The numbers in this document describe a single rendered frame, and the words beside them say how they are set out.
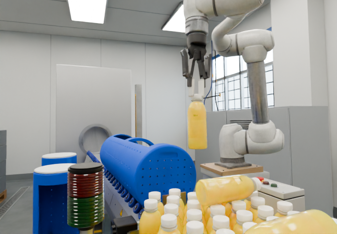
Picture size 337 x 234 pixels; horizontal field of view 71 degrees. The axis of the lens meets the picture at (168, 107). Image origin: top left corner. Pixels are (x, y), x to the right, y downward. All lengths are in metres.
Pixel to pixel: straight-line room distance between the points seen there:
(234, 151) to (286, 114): 1.06
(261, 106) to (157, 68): 5.22
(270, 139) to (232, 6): 0.88
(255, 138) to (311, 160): 1.27
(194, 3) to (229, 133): 0.89
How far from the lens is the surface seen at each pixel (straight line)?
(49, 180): 1.62
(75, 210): 0.46
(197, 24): 0.93
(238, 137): 1.56
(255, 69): 1.45
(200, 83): 0.92
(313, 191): 2.80
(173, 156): 1.02
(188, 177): 1.06
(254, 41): 1.42
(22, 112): 6.33
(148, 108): 6.32
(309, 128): 2.70
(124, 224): 0.86
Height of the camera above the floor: 1.34
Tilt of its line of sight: 3 degrees up
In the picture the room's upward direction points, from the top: 1 degrees counter-clockwise
